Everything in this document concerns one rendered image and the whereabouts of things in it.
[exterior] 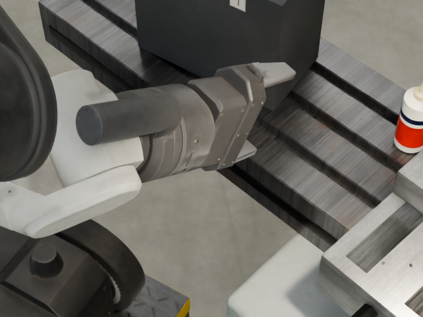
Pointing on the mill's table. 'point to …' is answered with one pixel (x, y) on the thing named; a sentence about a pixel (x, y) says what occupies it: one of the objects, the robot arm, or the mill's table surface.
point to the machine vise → (378, 262)
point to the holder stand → (233, 35)
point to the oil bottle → (410, 122)
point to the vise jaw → (411, 182)
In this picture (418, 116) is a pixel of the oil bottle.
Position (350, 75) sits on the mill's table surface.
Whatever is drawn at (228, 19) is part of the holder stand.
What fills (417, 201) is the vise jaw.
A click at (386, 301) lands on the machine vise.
